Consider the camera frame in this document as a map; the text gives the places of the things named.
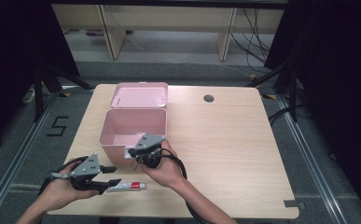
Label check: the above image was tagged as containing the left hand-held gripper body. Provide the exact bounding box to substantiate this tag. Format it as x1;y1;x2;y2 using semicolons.
50;153;108;191

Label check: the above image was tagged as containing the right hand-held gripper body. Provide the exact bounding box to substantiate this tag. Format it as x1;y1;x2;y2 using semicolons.
135;133;167;169

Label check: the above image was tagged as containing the red and white toothpaste tube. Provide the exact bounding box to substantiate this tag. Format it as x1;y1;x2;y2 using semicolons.
106;182;146;193

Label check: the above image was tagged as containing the pink storage box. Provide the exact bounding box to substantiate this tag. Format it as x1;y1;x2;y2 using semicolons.
99;81;169;166

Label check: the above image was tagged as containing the person's right hand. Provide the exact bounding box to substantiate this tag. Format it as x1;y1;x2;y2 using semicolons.
139;139;186;189

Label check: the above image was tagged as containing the person's left hand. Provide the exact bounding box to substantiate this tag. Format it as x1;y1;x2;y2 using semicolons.
35;160;101;213

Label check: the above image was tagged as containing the black metal stand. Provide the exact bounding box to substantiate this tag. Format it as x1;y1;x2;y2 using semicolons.
246;62;299;124
33;62;94;123

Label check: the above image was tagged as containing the beige wooden desk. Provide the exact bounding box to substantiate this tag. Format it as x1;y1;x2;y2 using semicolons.
50;3;285;62

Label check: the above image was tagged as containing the black curtain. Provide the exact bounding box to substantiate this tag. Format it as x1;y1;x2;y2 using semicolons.
263;0;361;217
0;0;80;157

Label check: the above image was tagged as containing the grey tape piece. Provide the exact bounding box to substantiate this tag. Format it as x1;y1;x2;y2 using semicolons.
284;200;307;209

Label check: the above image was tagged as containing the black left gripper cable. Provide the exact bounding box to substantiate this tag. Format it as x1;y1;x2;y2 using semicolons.
38;156;90;196

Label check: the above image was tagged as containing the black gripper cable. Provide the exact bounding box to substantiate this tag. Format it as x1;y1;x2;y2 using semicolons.
38;156;90;196
131;147;209;224

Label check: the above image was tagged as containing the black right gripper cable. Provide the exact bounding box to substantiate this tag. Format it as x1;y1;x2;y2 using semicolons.
131;147;209;224

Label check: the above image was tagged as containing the metal floor rail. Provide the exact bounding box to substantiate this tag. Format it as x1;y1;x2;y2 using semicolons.
0;92;60;224
277;93;348;224

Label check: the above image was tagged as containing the white floor cable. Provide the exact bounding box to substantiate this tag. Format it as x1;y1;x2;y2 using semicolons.
212;63;255;78

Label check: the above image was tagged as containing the bundle of black cables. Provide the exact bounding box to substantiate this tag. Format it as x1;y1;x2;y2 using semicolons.
230;7;271;75

